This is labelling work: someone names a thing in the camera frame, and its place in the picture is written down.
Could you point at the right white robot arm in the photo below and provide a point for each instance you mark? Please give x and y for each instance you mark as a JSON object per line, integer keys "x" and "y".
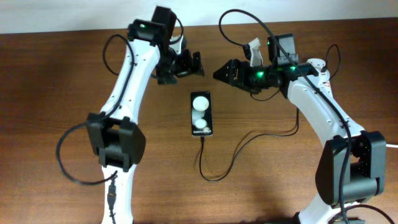
{"x": 353, "y": 162}

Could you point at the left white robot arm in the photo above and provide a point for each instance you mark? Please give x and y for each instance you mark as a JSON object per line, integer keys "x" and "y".
{"x": 151, "y": 51}

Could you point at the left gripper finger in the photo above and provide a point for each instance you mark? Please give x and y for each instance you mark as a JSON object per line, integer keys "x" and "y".
{"x": 184, "y": 63}
{"x": 197, "y": 67}

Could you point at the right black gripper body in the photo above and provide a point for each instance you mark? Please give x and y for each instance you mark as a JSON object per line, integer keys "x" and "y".
{"x": 252, "y": 78}

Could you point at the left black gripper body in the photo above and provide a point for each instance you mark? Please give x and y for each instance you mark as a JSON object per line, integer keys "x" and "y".
{"x": 168, "y": 65}

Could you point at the black Galaxy smartphone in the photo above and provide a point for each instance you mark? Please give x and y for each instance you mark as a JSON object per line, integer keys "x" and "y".
{"x": 201, "y": 113}

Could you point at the white power strip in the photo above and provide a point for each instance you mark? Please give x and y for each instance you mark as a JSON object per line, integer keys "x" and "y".
{"x": 322, "y": 79}

